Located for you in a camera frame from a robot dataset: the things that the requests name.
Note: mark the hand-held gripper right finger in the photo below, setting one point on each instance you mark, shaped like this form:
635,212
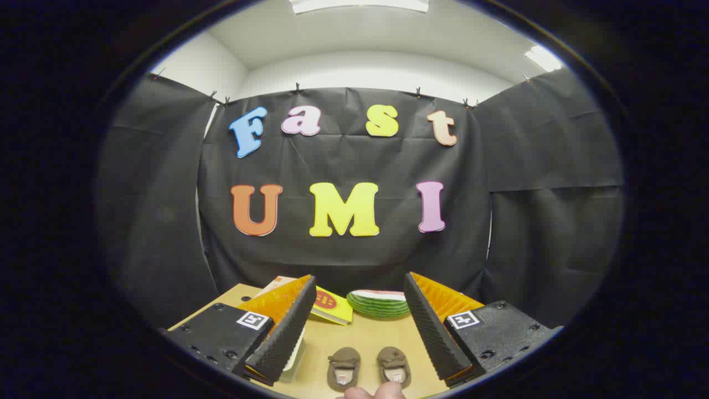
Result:
435,332

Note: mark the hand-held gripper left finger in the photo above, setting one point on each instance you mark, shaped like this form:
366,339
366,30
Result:
285,338

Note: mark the pale fabric storage box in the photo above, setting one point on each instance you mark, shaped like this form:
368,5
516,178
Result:
293,360

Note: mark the brown fuzzy shoe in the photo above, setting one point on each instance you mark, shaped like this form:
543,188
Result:
394,357
343,360

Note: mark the beige book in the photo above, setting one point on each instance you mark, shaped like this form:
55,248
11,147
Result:
274,284

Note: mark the yellow book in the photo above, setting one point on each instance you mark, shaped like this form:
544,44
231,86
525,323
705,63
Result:
329,305

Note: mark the watermelon slice plush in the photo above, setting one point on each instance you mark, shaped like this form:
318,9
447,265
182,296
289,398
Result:
376,306

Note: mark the ceiling light panel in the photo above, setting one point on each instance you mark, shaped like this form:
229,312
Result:
360,4
543,57

